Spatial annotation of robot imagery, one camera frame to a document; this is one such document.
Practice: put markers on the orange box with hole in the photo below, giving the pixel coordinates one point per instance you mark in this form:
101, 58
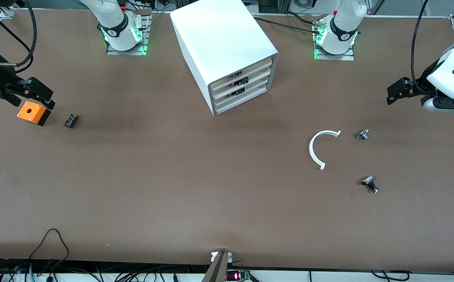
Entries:
31, 112

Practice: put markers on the small black contact block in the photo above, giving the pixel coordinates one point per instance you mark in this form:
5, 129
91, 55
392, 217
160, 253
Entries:
71, 120

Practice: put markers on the green mushroom push button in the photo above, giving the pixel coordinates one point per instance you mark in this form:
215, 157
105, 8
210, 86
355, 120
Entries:
237, 93

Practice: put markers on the brown wedge beam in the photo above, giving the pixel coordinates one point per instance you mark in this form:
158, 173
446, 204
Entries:
217, 270

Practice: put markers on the small silver button part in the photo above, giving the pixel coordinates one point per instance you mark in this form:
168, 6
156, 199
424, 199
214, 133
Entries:
362, 134

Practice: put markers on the device with red display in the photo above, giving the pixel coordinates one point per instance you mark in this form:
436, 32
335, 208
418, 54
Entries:
236, 276

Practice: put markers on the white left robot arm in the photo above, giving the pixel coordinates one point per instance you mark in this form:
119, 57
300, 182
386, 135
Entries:
342, 23

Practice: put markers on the small white bracket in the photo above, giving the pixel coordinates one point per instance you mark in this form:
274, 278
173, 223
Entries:
213, 256

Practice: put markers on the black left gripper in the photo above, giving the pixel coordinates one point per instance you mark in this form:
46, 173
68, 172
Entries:
420, 83

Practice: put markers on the red mushroom push button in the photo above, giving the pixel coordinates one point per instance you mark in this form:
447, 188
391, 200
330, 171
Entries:
240, 82

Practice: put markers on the white drawer cabinet shell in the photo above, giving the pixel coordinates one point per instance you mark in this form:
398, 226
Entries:
219, 35

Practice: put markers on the black capped button part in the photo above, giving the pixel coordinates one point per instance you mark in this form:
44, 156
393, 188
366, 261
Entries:
368, 181

